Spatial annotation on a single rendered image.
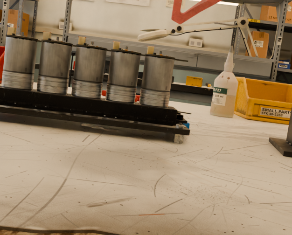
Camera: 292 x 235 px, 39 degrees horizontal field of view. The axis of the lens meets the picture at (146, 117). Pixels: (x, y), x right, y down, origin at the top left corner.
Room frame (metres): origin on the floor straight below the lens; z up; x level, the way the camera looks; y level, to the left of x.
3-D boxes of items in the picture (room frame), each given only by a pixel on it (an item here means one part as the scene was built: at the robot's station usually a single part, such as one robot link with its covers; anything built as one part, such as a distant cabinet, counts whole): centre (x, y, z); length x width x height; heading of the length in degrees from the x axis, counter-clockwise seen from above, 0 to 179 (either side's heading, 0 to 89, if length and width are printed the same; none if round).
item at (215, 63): (2.63, -0.08, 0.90); 1.30 x 0.06 x 0.12; 86
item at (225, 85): (0.59, -0.11, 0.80); 0.03 x 0.03 x 0.10
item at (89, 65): (0.34, 0.05, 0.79); 0.02 x 0.02 x 0.05
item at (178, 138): (0.32, 0.05, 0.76); 0.16 x 0.07 x 0.01; 94
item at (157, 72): (0.34, 0.00, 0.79); 0.02 x 0.02 x 0.05
